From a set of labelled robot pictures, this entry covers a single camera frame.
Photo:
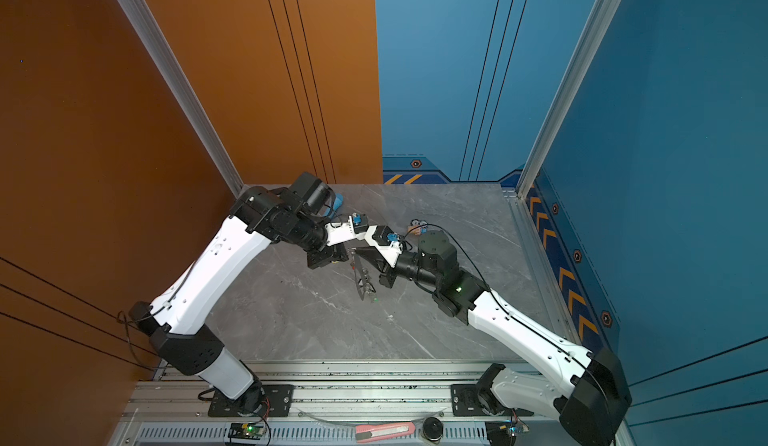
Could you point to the light blue plastic tube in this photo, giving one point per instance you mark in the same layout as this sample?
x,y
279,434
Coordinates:
x,y
338,200

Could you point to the red utility knife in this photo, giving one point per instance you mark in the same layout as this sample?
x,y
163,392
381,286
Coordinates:
x,y
373,433

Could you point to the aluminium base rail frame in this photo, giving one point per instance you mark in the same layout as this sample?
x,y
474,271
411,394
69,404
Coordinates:
x,y
330,399

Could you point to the aluminium corner post left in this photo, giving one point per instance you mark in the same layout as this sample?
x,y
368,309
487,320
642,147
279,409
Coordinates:
x,y
159,49

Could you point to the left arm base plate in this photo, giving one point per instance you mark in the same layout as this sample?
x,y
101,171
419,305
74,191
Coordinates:
x,y
272,400

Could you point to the green circuit board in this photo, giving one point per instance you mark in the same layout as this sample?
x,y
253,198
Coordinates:
x,y
504,433
248,433

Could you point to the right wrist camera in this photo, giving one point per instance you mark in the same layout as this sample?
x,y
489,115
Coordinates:
x,y
386,242

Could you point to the left green circuit board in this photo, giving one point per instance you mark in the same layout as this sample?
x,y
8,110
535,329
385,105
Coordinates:
x,y
248,433

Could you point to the black round knob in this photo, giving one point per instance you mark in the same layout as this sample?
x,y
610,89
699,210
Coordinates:
x,y
432,430

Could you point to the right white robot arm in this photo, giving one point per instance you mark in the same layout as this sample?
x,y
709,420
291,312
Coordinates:
x,y
586,391

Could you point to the right green circuit board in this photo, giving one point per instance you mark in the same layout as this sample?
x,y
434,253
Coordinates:
x,y
504,433

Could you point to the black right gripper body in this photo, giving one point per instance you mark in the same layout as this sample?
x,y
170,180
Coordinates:
x,y
390,276

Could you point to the aluminium corner post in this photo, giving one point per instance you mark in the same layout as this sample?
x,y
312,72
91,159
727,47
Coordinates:
x,y
591,37
159,49

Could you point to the aluminium corner post right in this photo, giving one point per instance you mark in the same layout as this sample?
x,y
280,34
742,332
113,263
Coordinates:
x,y
591,37

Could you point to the keyring with coloured keys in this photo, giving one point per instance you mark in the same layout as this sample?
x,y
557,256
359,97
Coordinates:
x,y
363,283

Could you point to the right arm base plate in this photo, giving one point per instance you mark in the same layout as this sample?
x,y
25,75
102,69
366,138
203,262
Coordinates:
x,y
466,402

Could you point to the small colourful toy figure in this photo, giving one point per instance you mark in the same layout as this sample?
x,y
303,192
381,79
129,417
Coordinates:
x,y
417,227

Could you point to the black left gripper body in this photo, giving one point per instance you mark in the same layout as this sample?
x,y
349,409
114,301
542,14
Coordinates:
x,y
326,254

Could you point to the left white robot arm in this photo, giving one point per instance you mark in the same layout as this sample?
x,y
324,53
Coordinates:
x,y
174,321

